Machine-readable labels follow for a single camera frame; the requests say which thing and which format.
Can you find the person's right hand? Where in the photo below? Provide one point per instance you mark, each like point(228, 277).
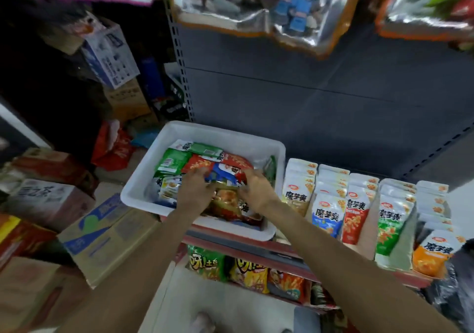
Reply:
point(263, 193)

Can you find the person's left hand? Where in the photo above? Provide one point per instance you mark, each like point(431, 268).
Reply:
point(194, 193)

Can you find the gold snack packet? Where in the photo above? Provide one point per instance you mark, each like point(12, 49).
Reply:
point(298, 199)

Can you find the pile of snack packets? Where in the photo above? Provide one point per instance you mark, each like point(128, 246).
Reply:
point(211, 159)

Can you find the gold display box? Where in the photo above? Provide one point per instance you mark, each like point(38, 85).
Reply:
point(285, 229)

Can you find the white plastic bin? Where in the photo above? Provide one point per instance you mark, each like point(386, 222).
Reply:
point(215, 133)

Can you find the blue snack packet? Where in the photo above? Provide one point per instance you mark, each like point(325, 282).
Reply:
point(327, 216)

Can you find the blue display box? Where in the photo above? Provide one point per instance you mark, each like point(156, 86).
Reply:
point(329, 240)

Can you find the red display box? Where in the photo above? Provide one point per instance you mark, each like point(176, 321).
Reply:
point(367, 247)

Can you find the green display box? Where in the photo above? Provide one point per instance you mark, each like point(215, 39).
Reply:
point(404, 259)

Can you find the orange display box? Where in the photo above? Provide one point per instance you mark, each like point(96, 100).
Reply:
point(455, 225)

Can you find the person's right forearm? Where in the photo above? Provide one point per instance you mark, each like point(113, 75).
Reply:
point(370, 273)

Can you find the person's left forearm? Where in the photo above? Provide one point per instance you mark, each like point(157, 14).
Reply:
point(126, 273)

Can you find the blue print cardboard carton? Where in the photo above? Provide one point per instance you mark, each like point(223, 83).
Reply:
point(107, 240)

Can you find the plain brown cardboard carton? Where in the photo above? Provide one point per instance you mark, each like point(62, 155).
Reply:
point(127, 99)

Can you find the person's left shoe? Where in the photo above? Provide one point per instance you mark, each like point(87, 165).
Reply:
point(201, 323)

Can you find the white blue carton box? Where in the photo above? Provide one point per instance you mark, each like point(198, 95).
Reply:
point(111, 55)

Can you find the orange trimmed toy snack bag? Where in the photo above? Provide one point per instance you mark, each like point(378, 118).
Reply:
point(266, 7)

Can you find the blue plastic bag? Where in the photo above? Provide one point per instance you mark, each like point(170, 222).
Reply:
point(146, 136)

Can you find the row of orange chip bags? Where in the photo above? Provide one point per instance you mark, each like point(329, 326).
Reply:
point(248, 273)

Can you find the red plastic bag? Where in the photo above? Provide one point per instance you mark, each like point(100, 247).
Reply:
point(112, 148)

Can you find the pale printed carton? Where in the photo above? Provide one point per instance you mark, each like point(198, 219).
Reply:
point(48, 205)

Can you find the red yellow carton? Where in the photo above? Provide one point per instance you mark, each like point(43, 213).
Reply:
point(22, 240)

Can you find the black plastic wrapped bundle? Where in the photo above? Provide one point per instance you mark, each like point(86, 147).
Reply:
point(455, 288)

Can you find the orange trimmed colourful candy bag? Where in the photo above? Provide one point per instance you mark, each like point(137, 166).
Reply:
point(429, 3)

